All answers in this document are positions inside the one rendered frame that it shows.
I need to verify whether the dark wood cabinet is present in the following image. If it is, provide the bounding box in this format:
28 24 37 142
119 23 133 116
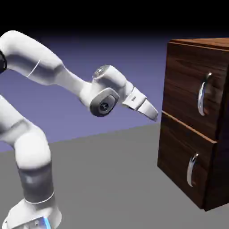
157 37 229 212

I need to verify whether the dark wood cabinet door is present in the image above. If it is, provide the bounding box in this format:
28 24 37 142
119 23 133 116
157 110 218 210
161 42 229 141

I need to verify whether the curved silver handle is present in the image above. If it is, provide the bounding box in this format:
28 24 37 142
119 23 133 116
197 72 213 117
186 153 199 188

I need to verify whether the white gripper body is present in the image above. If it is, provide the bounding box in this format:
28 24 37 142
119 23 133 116
138 98 159 122

